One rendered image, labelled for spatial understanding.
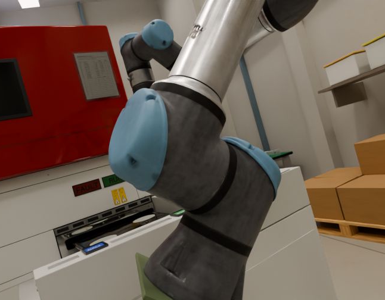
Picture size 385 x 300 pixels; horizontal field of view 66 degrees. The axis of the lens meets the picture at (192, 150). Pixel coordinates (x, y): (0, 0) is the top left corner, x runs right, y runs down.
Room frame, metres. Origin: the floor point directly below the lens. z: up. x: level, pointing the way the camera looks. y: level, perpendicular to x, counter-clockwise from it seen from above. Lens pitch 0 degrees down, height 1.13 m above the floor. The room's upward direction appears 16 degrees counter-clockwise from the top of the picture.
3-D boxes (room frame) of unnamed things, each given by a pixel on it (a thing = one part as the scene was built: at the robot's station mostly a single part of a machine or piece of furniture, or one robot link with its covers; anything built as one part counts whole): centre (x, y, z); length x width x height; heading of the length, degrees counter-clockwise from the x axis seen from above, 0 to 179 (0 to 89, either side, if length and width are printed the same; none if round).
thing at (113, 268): (0.81, 0.19, 0.89); 0.55 x 0.09 x 0.14; 122
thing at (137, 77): (0.88, 0.09, 1.38); 0.08 x 0.08 x 0.05
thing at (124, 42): (0.88, 0.09, 1.45); 0.09 x 0.08 x 0.11; 40
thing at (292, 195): (1.27, -0.06, 0.89); 0.62 x 0.35 x 0.14; 32
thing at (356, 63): (3.18, -1.91, 1.52); 0.43 x 0.35 x 0.24; 17
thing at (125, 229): (1.15, 0.32, 0.90); 0.34 x 0.34 x 0.01; 32
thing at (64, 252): (1.32, 0.45, 0.89); 0.44 x 0.02 x 0.10; 122
